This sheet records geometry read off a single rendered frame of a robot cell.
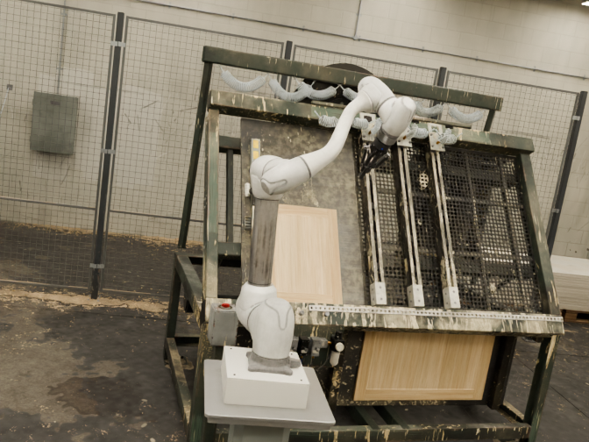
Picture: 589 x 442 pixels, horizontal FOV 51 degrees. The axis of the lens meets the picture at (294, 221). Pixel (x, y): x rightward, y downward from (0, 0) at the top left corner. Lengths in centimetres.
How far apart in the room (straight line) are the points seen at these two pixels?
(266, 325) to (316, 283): 96
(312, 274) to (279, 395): 107
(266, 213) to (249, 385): 69
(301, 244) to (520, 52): 620
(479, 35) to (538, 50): 86
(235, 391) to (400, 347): 161
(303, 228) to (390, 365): 101
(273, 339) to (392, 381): 156
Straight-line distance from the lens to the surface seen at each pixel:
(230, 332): 299
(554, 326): 412
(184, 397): 379
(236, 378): 246
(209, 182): 340
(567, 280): 762
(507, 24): 908
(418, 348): 393
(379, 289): 349
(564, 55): 946
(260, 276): 264
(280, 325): 249
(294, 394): 252
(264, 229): 259
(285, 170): 241
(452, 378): 414
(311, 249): 346
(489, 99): 480
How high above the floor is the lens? 189
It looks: 10 degrees down
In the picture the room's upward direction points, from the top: 9 degrees clockwise
